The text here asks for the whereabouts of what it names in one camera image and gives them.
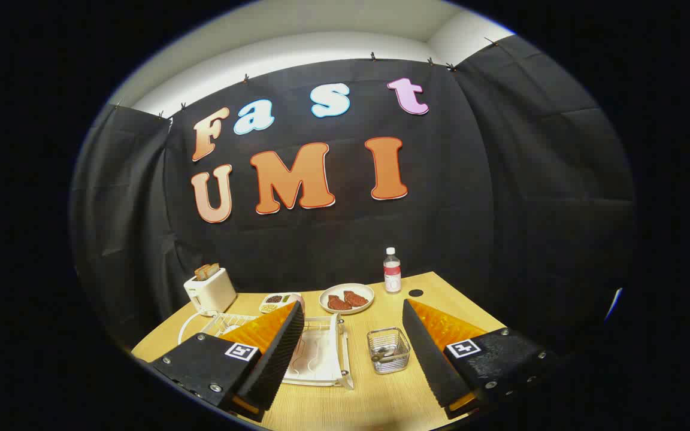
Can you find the row of small backdrop clips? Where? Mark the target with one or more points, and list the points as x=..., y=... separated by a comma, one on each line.
x=373, y=57

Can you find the white toaster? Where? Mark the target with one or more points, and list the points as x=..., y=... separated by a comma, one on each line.
x=213, y=292

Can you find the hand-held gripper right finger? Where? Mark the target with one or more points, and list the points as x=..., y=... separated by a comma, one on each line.
x=426, y=353

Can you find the clear water bottle red label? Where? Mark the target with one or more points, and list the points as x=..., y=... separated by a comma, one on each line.
x=392, y=275

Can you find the brown meat piece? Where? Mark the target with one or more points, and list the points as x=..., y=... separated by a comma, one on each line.
x=338, y=303
x=357, y=298

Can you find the white sectioned condiment dish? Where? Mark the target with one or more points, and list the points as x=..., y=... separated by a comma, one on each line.
x=273, y=299

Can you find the white panel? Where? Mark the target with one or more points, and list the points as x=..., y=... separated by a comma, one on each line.
x=614, y=302

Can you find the white plate with meat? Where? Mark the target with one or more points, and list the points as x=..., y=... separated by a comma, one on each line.
x=357, y=308

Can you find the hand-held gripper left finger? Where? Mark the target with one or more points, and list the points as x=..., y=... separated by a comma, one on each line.
x=279, y=353

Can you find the black backdrop cloth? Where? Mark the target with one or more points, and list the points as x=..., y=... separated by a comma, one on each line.
x=333, y=239

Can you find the toast slice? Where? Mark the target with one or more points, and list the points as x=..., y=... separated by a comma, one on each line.
x=213, y=269
x=200, y=273

